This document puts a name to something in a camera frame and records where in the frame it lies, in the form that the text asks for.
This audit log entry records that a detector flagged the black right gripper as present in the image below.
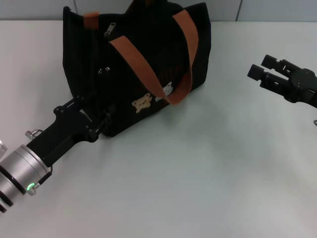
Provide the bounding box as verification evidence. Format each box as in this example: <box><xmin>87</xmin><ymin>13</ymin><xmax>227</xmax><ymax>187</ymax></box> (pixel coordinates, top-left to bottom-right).
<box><xmin>247</xmin><ymin>54</ymin><xmax>317</xmax><ymax>108</ymax></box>

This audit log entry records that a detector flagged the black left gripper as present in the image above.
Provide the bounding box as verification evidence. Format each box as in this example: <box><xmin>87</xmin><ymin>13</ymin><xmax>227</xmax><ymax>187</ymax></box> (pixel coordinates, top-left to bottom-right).
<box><xmin>26</xmin><ymin>92</ymin><xmax>117</xmax><ymax>166</ymax></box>

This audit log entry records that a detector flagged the black food bag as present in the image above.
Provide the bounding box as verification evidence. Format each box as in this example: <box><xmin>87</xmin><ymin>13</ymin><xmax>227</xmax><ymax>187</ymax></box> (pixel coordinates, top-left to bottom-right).
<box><xmin>61</xmin><ymin>0</ymin><xmax>212</xmax><ymax>138</ymax></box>

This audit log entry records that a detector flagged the left gripper cable, silver plug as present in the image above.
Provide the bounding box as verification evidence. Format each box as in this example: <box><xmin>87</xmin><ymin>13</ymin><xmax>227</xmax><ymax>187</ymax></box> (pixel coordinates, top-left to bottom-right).
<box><xmin>25</xmin><ymin>128</ymin><xmax>43</xmax><ymax>140</ymax></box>

